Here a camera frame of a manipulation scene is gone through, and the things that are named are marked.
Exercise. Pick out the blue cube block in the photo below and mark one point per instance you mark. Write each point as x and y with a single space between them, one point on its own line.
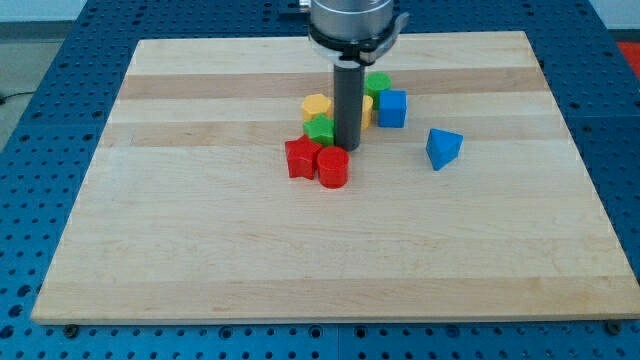
392 108

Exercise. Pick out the light wooden board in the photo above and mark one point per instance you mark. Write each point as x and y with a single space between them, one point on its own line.
187 213

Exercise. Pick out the blue triangle block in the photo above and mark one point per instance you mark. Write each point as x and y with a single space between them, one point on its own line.
443 147

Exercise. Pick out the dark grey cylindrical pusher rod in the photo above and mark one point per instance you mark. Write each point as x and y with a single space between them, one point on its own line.
348 84

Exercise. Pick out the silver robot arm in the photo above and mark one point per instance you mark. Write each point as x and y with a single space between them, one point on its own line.
352 35

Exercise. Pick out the green cylinder block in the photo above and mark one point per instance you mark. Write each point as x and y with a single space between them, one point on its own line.
374 84

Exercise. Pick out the green star block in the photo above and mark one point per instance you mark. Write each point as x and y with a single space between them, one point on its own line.
320 129

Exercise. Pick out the red star block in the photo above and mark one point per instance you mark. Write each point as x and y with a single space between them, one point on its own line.
301 156

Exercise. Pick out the yellow block behind rod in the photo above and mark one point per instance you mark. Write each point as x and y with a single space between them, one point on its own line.
367 111

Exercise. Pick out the yellow hexagon block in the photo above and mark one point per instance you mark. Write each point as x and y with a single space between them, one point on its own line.
316 104

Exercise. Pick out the red cylinder block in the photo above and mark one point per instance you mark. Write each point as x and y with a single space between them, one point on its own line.
333 167

